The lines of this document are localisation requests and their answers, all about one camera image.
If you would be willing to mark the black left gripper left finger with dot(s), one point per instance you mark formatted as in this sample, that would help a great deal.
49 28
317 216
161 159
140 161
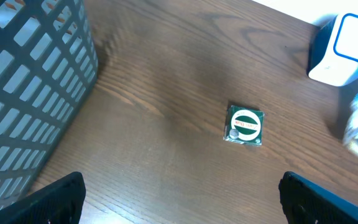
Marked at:
60 202

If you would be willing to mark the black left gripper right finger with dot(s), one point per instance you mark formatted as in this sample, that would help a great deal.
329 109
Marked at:
305 202

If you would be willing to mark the green zam-buk box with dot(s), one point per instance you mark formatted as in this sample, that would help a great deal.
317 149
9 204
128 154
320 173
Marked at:
243 126

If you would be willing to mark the grey plastic mesh basket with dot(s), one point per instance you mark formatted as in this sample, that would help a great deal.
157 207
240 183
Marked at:
48 66

